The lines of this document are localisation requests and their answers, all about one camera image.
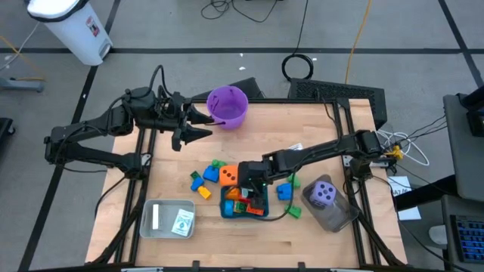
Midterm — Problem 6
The orange foam die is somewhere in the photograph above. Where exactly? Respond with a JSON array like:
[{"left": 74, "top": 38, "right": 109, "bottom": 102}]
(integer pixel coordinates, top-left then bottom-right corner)
[{"left": 219, "top": 165, "right": 239, "bottom": 187}]

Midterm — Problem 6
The black monitor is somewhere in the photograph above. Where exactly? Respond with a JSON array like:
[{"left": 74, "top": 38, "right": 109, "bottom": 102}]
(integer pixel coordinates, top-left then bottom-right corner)
[{"left": 463, "top": 85, "right": 484, "bottom": 138}]

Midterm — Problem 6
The yellow cable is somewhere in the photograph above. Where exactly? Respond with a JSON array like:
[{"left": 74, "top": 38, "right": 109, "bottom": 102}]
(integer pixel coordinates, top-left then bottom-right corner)
[{"left": 343, "top": 0, "right": 374, "bottom": 85}]

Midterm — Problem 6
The white paper sheet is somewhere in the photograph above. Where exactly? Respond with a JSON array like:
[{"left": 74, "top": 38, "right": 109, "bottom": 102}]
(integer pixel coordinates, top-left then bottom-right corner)
[{"left": 387, "top": 175, "right": 422, "bottom": 221}]

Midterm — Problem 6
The dark grey translucent bin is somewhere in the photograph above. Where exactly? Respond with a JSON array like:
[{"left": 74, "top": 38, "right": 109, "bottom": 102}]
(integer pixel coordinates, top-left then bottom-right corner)
[{"left": 301, "top": 173, "right": 360, "bottom": 233}]

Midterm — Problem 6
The light grey plastic bin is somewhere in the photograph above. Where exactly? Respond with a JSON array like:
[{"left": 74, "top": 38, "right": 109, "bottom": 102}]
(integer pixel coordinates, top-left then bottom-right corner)
[{"left": 138, "top": 199, "right": 197, "bottom": 240}]

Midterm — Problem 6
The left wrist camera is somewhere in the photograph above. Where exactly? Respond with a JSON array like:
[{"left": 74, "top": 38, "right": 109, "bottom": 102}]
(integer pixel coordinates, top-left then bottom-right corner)
[{"left": 172, "top": 91, "right": 187, "bottom": 114}]

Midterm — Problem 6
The white computer mouse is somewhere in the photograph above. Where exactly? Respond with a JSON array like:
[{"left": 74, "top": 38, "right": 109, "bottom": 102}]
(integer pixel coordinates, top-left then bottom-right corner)
[{"left": 428, "top": 224, "right": 448, "bottom": 246}]

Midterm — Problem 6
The black aluminium table frame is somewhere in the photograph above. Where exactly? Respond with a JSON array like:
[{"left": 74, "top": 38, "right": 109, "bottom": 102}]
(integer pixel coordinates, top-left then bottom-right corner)
[{"left": 90, "top": 85, "right": 408, "bottom": 272}]

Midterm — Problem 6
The purple plastic bucket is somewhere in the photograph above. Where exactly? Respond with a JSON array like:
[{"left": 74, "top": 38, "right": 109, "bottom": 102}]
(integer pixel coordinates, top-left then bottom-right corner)
[{"left": 205, "top": 85, "right": 250, "bottom": 131}]

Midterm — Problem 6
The white cable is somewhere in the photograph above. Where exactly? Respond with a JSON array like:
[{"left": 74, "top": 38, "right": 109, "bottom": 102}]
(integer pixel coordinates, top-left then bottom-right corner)
[{"left": 377, "top": 130, "right": 431, "bottom": 167}]

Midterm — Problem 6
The teal plastic bin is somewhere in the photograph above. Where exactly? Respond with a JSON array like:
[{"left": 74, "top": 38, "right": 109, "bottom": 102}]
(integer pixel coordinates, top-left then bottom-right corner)
[{"left": 219, "top": 184, "right": 270, "bottom": 219}]

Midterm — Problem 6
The black computer keyboard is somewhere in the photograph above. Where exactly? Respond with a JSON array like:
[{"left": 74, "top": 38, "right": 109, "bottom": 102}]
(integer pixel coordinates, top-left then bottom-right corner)
[{"left": 449, "top": 214, "right": 484, "bottom": 264}]

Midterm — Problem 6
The grey keyboard desk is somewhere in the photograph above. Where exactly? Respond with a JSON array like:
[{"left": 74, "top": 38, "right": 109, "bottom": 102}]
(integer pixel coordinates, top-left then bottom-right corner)
[{"left": 440, "top": 194, "right": 484, "bottom": 272}]

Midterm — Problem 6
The coiled black cable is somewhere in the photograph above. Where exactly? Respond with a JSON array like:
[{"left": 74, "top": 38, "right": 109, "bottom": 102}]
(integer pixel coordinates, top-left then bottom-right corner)
[{"left": 281, "top": 0, "right": 315, "bottom": 82}]

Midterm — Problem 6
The black flat panel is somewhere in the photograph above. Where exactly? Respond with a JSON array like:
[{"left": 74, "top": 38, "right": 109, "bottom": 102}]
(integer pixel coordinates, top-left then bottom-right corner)
[{"left": 191, "top": 77, "right": 265, "bottom": 100}]

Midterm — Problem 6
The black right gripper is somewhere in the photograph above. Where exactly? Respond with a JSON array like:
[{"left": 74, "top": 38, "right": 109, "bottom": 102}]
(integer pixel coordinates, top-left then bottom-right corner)
[{"left": 236, "top": 159, "right": 275, "bottom": 212}]

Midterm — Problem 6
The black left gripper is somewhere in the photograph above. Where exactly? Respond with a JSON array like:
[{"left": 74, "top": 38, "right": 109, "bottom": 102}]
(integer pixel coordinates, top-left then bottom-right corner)
[{"left": 153, "top": 92, "right": 216, "bottom": 153}]

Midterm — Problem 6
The teal patterned card deck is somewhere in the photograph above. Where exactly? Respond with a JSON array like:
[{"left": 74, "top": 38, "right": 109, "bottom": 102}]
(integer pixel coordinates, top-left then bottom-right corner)
[{"left": 171, "top": 208, "right": 195, "bottom": 238}]

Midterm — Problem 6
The purple foam die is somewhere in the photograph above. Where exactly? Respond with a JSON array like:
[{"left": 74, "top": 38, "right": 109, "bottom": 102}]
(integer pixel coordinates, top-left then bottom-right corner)
[{"left": 309, "top": 180, "right": 337, "bottom": 207}]

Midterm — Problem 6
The yellow cable connector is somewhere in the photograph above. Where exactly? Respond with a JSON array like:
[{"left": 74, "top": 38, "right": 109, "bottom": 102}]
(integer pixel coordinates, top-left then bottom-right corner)
[{"left": 385, "top": 145, "right": 405, "bottom": 160}]

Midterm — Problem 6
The grey stand base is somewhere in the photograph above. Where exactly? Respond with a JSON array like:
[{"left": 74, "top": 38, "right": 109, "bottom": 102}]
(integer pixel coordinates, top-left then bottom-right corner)
[{"left": 0, "top": 77, "right": 45, "bottom": 94}]

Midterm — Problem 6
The looped black floor cable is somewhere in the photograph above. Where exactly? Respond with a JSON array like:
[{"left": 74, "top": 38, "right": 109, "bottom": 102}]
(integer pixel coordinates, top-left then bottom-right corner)
[{"left": 200, "top": 0, "right": 279, "bottom": 23}]

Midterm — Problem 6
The white trash bin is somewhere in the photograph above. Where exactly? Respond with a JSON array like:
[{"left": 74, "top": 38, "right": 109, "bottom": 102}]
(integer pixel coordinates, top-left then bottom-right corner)
[{"left": 26, "top": 0, "right": 113, "bottom": 67}]

